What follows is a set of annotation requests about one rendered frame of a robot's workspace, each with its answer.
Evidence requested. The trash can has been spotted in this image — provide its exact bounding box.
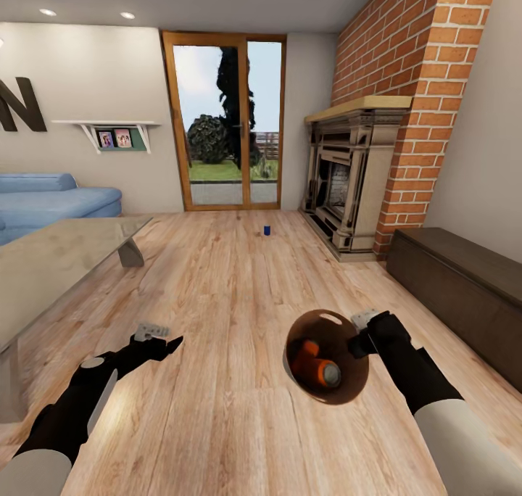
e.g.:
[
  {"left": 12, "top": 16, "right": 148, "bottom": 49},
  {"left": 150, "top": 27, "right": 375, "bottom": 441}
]
[{"left": 283, "top": 309, "right": 370, "bottom": 407}]

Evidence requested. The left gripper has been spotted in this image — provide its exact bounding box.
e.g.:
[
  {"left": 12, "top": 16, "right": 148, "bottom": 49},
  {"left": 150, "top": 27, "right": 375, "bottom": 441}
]
[{"left": 125, "top": 334, "right": 183, "bottom": 369}]

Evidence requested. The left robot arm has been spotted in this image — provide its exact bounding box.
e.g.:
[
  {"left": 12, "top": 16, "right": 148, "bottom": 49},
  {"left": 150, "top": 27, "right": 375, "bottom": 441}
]
[{"left": 0, "top": 323, "right": 183, "bottom": 496}]

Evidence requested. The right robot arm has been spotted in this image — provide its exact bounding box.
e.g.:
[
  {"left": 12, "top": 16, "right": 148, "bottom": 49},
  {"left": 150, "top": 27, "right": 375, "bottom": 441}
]
[{"left": 346, "top": 307, "right": 522, "bottom": 496}]

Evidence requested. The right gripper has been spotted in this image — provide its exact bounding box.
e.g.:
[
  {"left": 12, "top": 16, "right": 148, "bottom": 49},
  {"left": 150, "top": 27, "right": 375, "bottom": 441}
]
[{"left": 346, "top": 329, "right": 378, "bottom": 360}]

